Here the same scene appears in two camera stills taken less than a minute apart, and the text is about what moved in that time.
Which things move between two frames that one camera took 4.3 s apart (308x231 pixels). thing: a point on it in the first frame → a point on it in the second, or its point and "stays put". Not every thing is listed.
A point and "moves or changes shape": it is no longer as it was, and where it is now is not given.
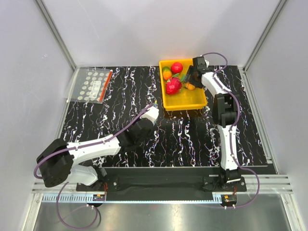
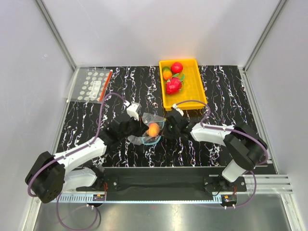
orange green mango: (166, 73) stays put
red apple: (176, 67) stays put
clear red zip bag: (91, 84) stays put
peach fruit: (190, 86) moves or changes shape
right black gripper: (189, 74) → (165, 132)
